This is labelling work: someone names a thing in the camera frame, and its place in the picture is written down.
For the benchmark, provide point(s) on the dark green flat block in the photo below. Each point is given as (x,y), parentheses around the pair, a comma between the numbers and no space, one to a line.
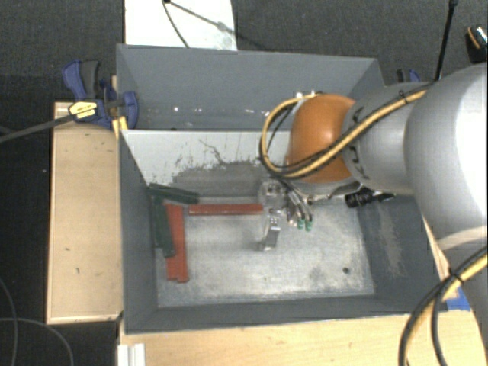
(158,223)
(167,242)

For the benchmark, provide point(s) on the pale wood board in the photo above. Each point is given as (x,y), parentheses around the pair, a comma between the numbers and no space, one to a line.
(84,219)

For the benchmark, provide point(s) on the red-brown flat block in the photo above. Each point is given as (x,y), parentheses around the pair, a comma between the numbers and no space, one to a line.
(225,209)
(171,250)
(182,250)

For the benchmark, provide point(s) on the black cylinder on white bracket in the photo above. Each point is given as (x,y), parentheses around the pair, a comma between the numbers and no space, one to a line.
(362,199)

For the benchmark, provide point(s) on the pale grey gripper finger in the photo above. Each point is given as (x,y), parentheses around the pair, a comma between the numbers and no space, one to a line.
(263,244)
(273,238)

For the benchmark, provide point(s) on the grey metal bin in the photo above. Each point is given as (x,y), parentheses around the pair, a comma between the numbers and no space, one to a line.
(236,86)

